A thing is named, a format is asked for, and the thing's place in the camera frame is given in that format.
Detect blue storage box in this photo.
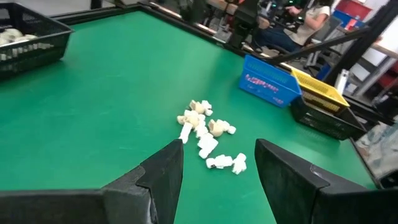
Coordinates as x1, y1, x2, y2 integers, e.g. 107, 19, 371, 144
332, 10, 358, 29

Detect person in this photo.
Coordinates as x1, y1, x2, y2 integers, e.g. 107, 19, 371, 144
251, 0, 332, 54

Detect blue plastic basket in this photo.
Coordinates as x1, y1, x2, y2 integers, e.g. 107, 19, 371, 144
238, 54, 302, 108

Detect black rectangular plastic basket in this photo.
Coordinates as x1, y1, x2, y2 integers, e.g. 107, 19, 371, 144
290, 96, 368, 141

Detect yellow plastic basket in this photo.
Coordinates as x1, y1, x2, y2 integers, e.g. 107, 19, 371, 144
290, 68, 351, 114

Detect green table mat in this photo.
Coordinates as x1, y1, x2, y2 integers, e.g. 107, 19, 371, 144
0, 6, 377, 224

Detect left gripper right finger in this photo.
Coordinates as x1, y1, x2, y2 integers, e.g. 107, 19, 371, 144
254, 138, 398, 224

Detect gray office chair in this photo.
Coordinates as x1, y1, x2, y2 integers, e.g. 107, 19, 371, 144
306, 15, 345, 68

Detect white plastic bottle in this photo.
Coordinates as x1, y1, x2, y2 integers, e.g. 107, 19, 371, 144
335, 68, 351, 95

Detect black metal table frame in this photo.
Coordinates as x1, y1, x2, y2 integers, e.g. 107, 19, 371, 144
49, 0, 398, 86

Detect small black plastic basket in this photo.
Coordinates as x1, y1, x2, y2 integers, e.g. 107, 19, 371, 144
0, 2, 74, 79

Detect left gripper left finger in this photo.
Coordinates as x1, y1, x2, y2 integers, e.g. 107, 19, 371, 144
0, 138, 185, 224

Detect small gray box device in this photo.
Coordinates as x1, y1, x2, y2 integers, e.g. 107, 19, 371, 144
213, 26, 233, 43

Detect white parts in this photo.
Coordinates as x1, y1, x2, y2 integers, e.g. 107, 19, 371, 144
1, 27, 24, 40

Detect red storage box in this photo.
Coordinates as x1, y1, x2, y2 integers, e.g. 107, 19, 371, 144
335, 0, 373, 21

